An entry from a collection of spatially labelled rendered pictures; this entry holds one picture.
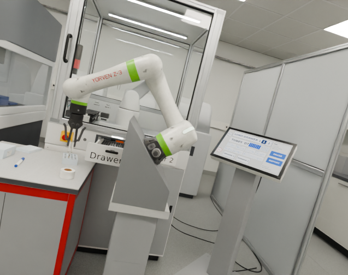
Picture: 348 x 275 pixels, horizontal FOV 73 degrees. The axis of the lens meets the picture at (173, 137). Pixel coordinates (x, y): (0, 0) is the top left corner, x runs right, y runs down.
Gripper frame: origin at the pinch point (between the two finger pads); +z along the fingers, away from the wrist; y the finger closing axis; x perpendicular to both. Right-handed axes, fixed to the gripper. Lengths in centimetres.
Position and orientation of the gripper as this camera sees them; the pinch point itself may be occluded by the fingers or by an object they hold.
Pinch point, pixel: (70, 146)
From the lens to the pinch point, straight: 156.0
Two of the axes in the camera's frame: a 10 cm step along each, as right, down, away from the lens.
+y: -8.9, -1.6, -4.3
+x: 4.0, 2.1, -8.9
